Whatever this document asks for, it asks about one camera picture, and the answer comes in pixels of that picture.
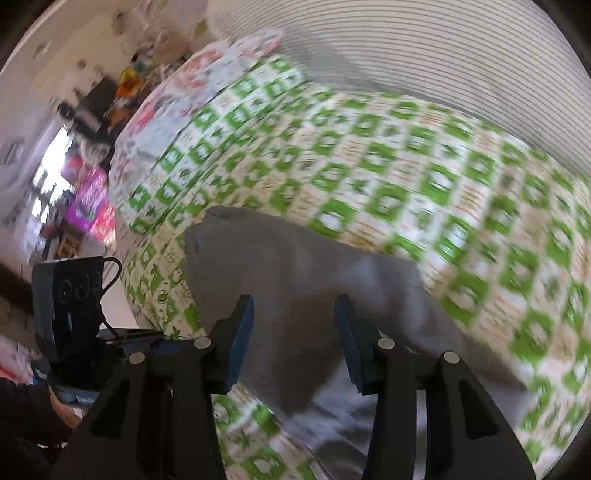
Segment white striped duvet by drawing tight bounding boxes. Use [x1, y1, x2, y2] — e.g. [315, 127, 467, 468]
[205, 0, 591, 181]

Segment green patterned bed blanket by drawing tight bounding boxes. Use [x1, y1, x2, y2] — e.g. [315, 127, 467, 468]
[113, 55, 591, 480]

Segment floral pillow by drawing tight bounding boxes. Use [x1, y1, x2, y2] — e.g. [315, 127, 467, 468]
[108, 28, 284, 204]

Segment black cable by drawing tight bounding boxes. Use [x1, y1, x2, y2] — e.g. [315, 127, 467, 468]
[99, 257, 123, 298]

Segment grey pants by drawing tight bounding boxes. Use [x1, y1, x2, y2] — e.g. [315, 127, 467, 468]
[184, 205, 532, 480]

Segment pink boxes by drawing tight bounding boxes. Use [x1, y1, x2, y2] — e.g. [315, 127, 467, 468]
[65, 154, 117, 243]

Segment colourful toy clutter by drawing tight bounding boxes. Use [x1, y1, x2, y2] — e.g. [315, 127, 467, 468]
[106, 28, 195, 125]

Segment person's left forearm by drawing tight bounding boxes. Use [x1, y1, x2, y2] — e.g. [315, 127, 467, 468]
[0, 377, 88, 467]

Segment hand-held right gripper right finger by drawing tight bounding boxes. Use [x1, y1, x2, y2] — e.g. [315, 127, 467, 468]
[334, 293, 539, 480]

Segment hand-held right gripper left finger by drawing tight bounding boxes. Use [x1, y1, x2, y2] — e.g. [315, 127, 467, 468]
[50, 294, 256, 480]

